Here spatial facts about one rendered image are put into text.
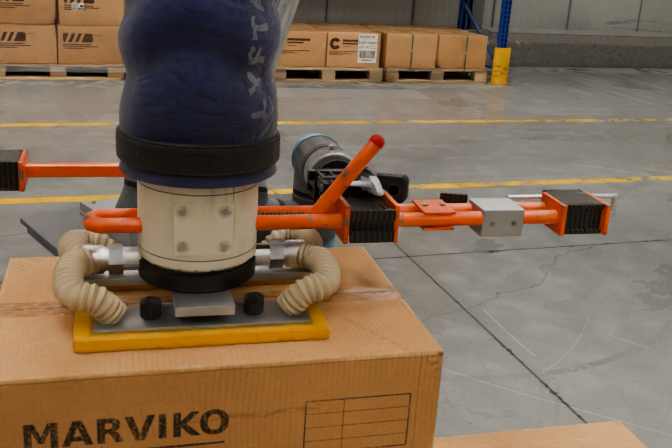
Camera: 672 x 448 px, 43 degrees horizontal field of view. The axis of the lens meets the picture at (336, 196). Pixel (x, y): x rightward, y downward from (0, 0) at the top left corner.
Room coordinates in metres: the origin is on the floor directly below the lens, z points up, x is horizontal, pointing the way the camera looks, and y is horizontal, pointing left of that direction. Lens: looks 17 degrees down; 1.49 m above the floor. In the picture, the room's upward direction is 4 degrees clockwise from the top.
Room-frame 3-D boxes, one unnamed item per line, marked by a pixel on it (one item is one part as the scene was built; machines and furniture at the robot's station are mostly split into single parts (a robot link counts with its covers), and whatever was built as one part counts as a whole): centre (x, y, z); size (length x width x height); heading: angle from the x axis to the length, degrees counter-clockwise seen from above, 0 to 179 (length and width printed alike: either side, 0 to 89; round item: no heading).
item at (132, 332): (1.06, 0.17, 0.97); 0.34 x 0.10 x 0.05; 105
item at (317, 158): (1.43, 0.01, 1.08); 0.09 x 0.05 x 0.10; 105
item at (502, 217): (1.27, -0.25, 1.07); 0.07 x 0.07 x 0.04; 15
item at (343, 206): (1.21, -0.05, 1.08); 0.10 x 0.08 x 0.06; 15
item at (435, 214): (1.31, 0.04, 1.08); 0.93 x 0.30 x 0.04; 105
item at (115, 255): (1.15, 0.20, 1.01); 0.34 x 0.25 x 0.06; 105
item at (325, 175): (1.35, 0.00, 1.08); 0.12 x 0.09 x 0.08; 15
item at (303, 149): (1.51, 0.03, 1.08); 0.12 x 0.09 x 0.10; 15
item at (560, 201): (1.30, -0.38, 1.08); 0.08 x 0.07 x 0.05; 105
